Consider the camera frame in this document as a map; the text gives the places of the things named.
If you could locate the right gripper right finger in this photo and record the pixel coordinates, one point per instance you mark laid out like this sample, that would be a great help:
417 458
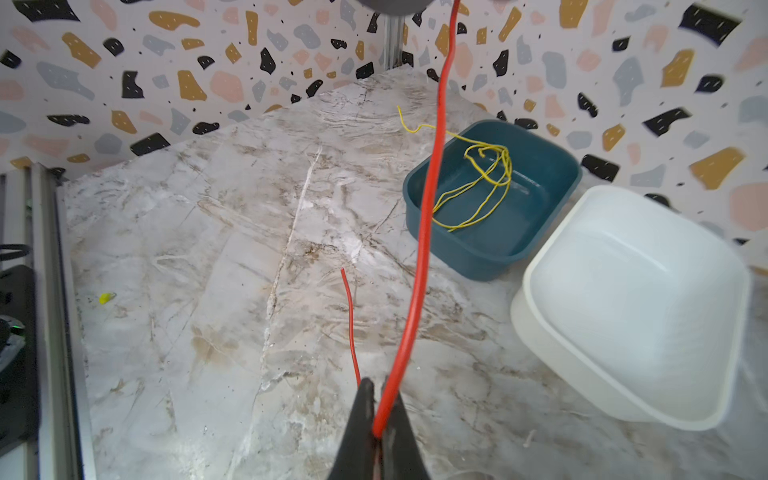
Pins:
400 454

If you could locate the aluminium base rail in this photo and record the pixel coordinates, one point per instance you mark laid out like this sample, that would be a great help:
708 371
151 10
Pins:
34 233

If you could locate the white plastic bin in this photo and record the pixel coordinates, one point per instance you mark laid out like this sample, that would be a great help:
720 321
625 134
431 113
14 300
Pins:
640 310

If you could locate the grey cable spool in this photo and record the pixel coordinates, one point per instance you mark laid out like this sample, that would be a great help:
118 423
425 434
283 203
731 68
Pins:
396 8

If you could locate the teal plastic bin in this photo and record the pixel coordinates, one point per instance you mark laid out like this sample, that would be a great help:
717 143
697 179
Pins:
499 189

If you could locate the left frame post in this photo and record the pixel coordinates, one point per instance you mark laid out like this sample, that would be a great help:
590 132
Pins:
393 42

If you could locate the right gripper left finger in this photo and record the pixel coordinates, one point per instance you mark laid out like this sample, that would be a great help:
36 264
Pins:
355 459

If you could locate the yellow scrap on table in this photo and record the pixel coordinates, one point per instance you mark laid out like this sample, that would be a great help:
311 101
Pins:
106 297

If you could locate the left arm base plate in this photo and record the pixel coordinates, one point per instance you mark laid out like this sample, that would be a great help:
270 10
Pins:
19 374

